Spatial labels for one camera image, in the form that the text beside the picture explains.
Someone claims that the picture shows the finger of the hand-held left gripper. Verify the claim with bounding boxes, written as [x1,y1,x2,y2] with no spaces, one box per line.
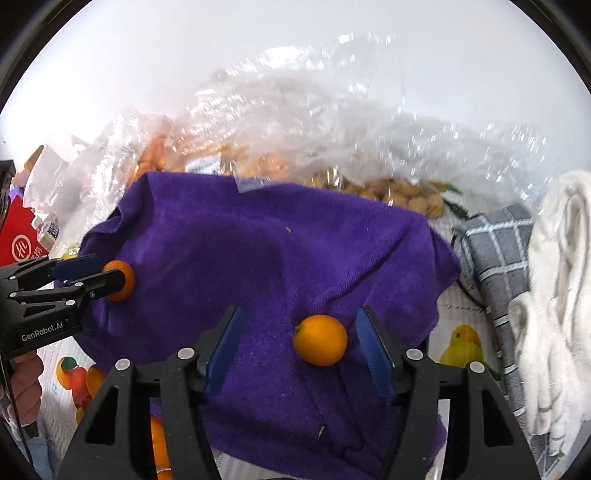
[0,253,105,289]
[7,268,128,309]

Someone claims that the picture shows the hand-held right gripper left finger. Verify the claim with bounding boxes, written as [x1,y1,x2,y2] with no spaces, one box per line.
[55,305,246,480]

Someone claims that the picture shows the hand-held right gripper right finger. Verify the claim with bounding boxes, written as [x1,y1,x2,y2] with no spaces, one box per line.
[355,305,542,480]

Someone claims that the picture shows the small orange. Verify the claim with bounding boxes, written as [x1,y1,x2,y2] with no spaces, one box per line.
[102,260,136,303]
[293,315,348,367]

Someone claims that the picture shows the person's left hand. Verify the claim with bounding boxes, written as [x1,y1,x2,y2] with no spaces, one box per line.
[9,353,45,419]

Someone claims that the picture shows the red box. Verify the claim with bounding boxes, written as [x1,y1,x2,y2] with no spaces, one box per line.
[0,196,52,271]

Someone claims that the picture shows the fruit-print lace tablecloth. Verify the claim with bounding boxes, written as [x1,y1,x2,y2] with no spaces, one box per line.
[37,189,513,480]

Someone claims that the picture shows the white plastic bag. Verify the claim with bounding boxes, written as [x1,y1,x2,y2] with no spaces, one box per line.
[23,134,93,217]

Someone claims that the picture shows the purple towel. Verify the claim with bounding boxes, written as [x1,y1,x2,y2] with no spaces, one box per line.
[76,172,462,476]

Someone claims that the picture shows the large oval orange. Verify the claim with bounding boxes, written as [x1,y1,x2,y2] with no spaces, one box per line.
[150,415,172,480]

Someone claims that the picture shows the clear plastic bag of oranges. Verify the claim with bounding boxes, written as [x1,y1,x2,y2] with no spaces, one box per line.
[69,106,296,222]

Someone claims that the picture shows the grey checked cloth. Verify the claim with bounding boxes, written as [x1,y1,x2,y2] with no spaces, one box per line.
[451,203,568,476]

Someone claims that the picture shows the pile of tan longans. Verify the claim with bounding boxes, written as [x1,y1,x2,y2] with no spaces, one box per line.
[314,171,448,219]

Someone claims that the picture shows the pile of bagged oranges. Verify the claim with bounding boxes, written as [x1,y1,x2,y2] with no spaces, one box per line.
[136,134,296,180]

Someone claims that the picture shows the white cloth gloves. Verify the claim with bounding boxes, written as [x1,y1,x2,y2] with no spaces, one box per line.
[508,171,591,439]

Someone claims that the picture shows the large clear plastic bag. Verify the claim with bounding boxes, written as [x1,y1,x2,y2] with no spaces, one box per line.
[198,32,550,220]

